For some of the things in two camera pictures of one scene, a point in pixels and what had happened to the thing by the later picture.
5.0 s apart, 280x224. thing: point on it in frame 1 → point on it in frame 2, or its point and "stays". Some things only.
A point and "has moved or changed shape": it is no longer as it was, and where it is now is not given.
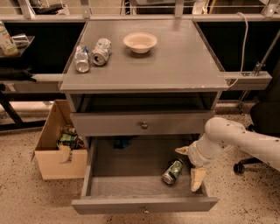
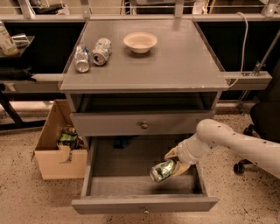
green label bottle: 6,43 stays
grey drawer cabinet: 138,90 stays
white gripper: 193,155 → 185,153
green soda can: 172,172 has moved or changed shape
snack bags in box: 70,138 stays
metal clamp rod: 260,65 stays
